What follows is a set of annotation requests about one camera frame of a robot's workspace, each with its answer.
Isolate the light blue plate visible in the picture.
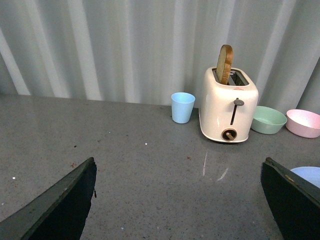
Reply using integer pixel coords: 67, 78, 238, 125
291, 166, 320, 188

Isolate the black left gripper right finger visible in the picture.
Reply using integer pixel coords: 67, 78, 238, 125
260, 157, 320, 240

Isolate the pink bowl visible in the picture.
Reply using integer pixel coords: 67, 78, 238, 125
285, 109, 320, 139

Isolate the bread slice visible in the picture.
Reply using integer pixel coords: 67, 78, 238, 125
216, 44, 234, 85

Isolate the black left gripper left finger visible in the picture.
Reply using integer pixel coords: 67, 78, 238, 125
0, 157, 97, 240

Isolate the green bowl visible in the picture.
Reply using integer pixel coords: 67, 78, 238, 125
251, 106, 287, 135

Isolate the cream toaster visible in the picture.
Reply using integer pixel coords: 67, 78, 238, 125
198, 67, 259, 143

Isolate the grey curtain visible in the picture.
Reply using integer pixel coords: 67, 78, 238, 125
0, 0, 320, 113

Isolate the light blue cup behind toaster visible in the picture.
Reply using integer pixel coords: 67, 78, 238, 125
171, 92, 196, 124

